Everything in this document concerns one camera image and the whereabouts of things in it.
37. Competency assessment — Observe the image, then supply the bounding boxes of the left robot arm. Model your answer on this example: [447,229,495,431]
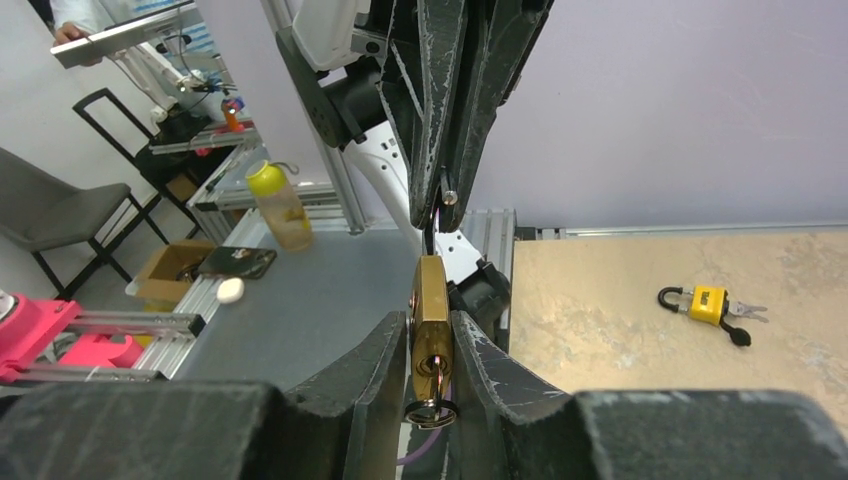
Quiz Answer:
[276,0,552,331]

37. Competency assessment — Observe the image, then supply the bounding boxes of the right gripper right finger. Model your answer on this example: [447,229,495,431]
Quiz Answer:
[450,312,847,479]

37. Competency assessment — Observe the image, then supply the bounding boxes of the brass padlock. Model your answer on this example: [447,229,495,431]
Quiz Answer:
[410,255,454,401]

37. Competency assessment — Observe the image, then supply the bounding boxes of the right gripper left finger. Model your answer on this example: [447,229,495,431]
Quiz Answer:
[1,312,407,479]

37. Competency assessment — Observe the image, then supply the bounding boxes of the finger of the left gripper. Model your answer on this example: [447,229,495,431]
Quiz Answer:
[380,1,467,229]
[439,1,554,232]

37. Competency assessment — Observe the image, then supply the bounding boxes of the yellow capped bottle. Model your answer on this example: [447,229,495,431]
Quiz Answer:
[245,159,314,252]

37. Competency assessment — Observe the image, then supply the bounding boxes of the grey chair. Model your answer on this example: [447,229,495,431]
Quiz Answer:
[1,149,169,300]

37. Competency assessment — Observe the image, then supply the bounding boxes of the pink fixture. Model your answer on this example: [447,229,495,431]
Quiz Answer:
[0,291,207,386]

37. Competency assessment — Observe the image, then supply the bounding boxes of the cardboard box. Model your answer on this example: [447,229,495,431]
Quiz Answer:
[125,239,215,312]

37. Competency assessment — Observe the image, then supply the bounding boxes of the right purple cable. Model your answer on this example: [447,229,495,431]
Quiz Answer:
[396,423,445,466]

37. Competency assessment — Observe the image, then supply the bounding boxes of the small keys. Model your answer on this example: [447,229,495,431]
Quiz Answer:
[404,355,458,430]

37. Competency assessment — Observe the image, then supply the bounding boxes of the yellow black padlock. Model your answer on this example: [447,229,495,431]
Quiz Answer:
[656,285,769,347]

